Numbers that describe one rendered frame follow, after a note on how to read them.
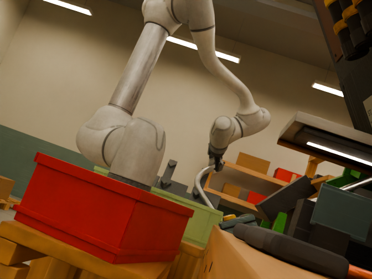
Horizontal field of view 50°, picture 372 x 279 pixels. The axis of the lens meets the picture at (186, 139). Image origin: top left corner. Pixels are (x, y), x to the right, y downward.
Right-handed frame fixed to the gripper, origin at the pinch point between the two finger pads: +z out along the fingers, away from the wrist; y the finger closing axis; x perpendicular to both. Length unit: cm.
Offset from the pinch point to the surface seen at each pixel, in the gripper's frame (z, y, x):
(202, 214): -18.1, -26.4, 21.1
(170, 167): 5.7, 10.8, 19.7
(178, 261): -22, -41, 39
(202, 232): -15.7, -32.9, 23.8
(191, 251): -24, -40, 33
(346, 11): -138, -39, 11
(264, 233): -143, -67, 45
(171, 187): 5.9, -0.1, 23.8
